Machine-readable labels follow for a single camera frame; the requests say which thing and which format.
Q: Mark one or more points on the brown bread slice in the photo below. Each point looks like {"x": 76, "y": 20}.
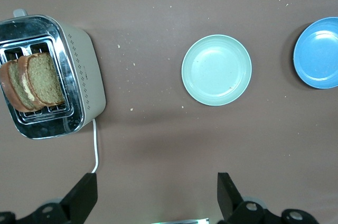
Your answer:
{"x": 45, "y": 78}
{"x": 11, "y": 84}

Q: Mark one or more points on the blue round plate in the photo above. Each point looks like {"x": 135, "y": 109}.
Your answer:
{"x": 319, "y": 52}

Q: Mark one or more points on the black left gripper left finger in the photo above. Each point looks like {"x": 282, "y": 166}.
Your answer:
{"x": 79, "y": 200}

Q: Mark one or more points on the beige chrome toaster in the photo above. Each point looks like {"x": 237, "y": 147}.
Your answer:
{"x": 84, "y": 63}

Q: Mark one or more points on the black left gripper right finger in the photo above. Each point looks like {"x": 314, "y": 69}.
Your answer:
{"x": 229, "y": 200}

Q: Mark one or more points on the pale green round plate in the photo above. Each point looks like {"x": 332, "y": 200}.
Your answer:
{"x": 216, "y": 69}

